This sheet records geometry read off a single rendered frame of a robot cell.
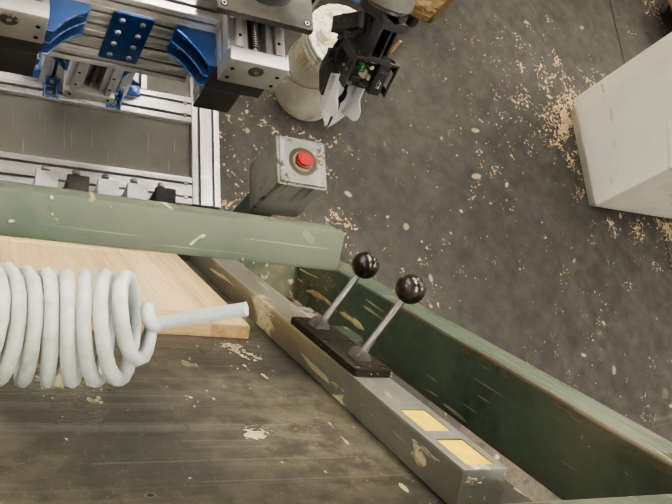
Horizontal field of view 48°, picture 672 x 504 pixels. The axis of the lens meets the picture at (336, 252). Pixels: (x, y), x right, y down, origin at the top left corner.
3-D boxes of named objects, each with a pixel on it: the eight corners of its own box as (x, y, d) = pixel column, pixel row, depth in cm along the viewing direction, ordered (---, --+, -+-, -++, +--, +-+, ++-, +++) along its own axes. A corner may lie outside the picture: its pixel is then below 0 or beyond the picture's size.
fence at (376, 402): (213, 263, 152) (216, 244, 152) (498, 508, 69) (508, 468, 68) (189, 260, 150) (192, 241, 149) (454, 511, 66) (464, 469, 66)
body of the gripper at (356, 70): (338, 91, 106) (372, 13, 99) (323, 60, 112) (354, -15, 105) (384, 101, 110) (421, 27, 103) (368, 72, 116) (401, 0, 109)
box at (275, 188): (292, 174, 184) (325, 142, 169) (294, 219, 180) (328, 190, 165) (247, 167, 179) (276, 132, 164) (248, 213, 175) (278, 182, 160)
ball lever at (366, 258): (317, 335, 103) (376, 258, 104) (329, 344, 99) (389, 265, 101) (298, 320, 101) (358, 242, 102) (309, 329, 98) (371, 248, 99)
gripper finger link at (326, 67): (312, 93, 113) (334, 41, 108) (310, 88, 114) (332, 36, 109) (340, 99, 115) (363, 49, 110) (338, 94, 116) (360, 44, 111)
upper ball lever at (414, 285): (356, 366, 92) (421, 280, 93) (370, 378, 89) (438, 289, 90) (335, 351, 90) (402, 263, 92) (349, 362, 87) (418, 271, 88)
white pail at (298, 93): (337, 69, 303) (398, -2, 264) (343, 134, 293) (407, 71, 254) (265, 52, 288) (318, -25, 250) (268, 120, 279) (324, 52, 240)
